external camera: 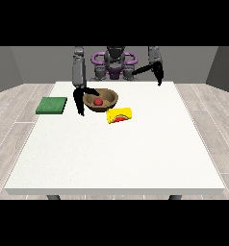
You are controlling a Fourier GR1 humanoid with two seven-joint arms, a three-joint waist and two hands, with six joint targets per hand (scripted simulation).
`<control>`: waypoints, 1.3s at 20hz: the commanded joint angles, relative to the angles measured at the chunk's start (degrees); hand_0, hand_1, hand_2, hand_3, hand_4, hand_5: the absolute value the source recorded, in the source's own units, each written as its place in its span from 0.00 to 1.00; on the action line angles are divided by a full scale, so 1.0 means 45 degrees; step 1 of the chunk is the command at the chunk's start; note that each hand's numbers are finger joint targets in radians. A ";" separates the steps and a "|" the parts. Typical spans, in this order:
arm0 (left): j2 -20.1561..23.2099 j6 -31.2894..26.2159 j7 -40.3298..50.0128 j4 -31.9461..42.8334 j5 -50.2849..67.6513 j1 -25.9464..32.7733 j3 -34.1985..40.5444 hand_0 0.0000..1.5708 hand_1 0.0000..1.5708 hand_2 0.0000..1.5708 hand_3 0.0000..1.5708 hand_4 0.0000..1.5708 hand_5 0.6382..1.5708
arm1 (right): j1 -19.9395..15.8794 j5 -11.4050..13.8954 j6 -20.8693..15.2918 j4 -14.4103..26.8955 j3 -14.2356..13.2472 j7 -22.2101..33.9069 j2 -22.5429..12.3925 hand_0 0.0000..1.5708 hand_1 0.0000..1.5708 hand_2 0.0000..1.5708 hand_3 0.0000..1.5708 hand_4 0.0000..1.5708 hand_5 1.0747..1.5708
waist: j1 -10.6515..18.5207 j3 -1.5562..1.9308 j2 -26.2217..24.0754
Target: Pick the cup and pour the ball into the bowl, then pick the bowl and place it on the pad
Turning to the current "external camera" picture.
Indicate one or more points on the small red ball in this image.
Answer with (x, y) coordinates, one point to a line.
(98, 101)

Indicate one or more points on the dark table leg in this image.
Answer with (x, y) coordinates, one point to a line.
(175, 197)
(53, 197)

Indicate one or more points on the yellow cup with melon print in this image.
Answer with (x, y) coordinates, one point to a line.
(119, 115)

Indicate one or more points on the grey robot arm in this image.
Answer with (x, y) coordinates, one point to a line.
(78, 68)
(154, 55)

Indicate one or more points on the brown wooden bowl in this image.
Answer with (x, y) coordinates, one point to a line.
(103, 102)

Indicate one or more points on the grey robot trunk purple rings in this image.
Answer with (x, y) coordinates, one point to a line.
(114, 65)

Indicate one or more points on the green square pad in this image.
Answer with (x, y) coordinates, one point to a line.
(51, 105)

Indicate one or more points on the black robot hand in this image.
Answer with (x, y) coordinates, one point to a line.
(78, 100)
(156, 71)

